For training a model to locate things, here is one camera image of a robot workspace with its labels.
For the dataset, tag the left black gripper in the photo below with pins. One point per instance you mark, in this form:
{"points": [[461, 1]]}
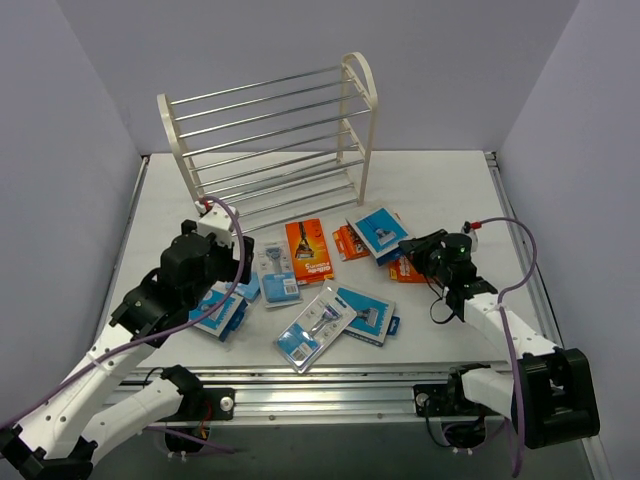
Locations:
{"points": [[245, 257]]}

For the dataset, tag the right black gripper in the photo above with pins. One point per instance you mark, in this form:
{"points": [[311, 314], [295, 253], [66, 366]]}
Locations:
{"points": [[417, 251]]}

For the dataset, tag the blue harry's box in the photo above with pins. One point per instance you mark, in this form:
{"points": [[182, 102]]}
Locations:
{"points": [[380, 230], [375, 318], [224, 320]]}

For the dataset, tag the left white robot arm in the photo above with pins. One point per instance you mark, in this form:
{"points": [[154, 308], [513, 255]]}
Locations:
{"points": [[69, 431]]}

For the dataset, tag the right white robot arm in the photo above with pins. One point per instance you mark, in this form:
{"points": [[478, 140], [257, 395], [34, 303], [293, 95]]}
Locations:
{"points": [[548, 395]]}

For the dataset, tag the cream metal-rod shelf rack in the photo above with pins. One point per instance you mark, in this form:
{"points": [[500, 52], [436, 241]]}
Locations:
{"points": [[279, 150]]}

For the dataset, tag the orange Gillette Fusion5 box right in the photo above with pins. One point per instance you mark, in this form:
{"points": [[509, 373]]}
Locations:
{"points": [[402, 271]]}

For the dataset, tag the orange gillette fusion5 box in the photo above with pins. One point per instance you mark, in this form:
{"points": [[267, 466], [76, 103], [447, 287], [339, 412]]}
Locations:
{"points": [[309, 251], [402, 271]]}

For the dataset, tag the small blue cartridge pack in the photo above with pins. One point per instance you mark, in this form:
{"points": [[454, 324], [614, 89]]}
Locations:
{"points": [[249, 291]]}

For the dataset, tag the orange Gillette styler box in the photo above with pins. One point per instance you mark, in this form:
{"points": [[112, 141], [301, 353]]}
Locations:
{"points": [[348, 243]]}

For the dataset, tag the Gillette razor blister pack upright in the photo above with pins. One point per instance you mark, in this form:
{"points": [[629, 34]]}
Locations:
{"points": [[278, 282]]}

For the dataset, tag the orange Gillette Fusion5 box centre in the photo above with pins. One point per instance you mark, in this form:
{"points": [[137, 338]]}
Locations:
{"points": [[309, 251]]}

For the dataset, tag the Gillette razor blister pack front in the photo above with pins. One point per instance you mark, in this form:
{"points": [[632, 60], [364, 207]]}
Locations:
{"points": [[315, 329]]}

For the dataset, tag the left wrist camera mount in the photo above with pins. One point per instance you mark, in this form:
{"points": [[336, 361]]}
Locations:
{"points": [[216, 220]]}

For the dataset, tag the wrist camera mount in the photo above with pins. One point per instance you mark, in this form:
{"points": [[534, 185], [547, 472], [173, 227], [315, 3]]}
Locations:
{"points": [[470, 229], [216, 220]]}

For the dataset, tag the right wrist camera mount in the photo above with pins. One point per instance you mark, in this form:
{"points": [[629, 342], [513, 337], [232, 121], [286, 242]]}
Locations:
{"points": [[470, 229]]}

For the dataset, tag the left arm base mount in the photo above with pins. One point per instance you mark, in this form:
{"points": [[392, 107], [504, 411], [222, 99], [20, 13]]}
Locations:
{"points": [[195, 416]]}

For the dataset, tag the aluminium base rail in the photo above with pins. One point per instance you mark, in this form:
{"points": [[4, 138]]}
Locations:
{"points": [[278, 396]]}

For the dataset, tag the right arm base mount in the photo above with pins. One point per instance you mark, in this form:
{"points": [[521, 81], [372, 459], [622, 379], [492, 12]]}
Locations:
{"points": [[452, 422]]}

